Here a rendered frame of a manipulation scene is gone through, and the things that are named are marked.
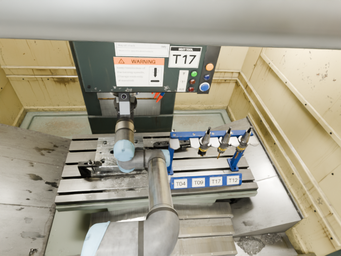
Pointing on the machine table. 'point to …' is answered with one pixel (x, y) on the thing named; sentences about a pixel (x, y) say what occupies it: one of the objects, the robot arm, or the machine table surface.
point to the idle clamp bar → (168, 144)
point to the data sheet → (141, 50)
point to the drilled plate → (111, 153)
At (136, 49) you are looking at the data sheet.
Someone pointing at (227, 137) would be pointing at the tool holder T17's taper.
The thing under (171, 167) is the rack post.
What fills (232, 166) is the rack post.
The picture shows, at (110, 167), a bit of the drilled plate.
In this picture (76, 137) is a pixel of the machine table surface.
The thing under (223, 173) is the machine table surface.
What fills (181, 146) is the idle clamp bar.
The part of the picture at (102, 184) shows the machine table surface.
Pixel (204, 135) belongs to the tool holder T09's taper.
